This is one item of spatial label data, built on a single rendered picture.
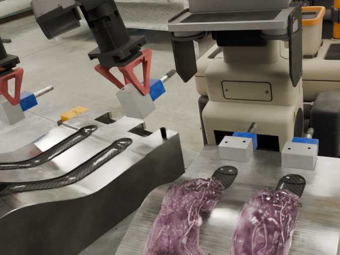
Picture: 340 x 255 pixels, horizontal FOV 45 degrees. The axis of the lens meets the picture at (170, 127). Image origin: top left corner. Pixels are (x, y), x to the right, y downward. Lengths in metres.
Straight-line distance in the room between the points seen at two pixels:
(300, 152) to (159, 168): 0.25
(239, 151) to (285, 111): 0.30
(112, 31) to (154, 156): 0.23
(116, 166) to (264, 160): 0.25
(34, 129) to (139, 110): 0.46
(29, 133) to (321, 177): 0.74
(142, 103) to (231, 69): 0.33
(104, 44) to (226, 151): 0.28
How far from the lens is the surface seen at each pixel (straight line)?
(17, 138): 1.13
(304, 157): 0.69
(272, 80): 0.98
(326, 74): 1.24
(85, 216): 0.68
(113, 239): 0.70
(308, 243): 0.52
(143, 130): 0.83
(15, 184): 0.69
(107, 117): 0.91
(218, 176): 0.70
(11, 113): 0.94
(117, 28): 0.72
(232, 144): 0.72
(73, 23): 0.72
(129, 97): 0.75
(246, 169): 0.70
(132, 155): 0.73
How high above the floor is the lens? 1.25
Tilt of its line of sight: 28 degrees down
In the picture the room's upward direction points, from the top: 10 degrees counter-clockwise
